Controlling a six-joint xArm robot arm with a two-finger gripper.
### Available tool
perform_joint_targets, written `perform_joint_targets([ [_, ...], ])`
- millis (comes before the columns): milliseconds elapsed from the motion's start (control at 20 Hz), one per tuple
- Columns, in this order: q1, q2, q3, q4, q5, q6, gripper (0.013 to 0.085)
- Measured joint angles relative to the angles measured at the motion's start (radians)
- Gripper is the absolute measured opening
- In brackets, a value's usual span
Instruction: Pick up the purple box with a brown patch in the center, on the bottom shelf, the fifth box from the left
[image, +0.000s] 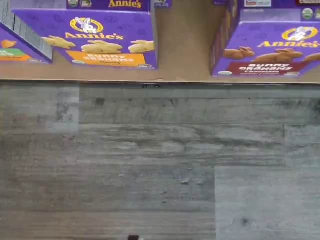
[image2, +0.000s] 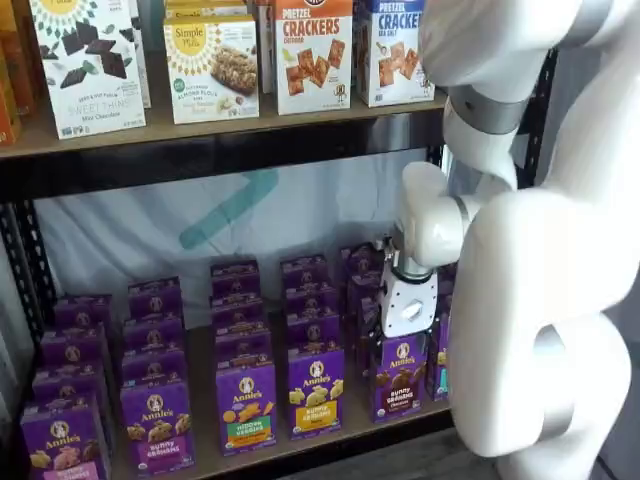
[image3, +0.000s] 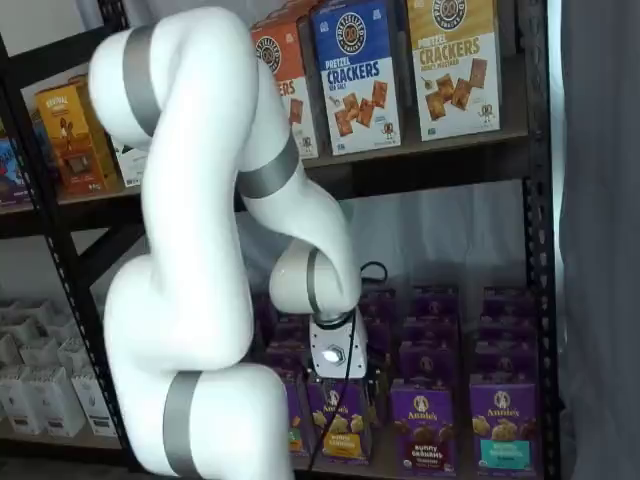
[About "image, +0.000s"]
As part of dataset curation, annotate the purple box green orange label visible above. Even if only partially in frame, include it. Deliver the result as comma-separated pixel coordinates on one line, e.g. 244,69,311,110
0,0,54,65

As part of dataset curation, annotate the purple box brown chocolate label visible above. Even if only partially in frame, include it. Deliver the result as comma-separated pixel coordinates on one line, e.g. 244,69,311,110
211,0,320,79

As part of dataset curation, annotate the purple box orange honey label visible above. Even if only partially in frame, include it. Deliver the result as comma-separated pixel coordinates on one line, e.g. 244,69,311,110
11,0,160,71

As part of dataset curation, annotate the brown shelf board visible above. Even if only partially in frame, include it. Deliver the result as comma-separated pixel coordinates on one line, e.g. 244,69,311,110
0,0,320,85

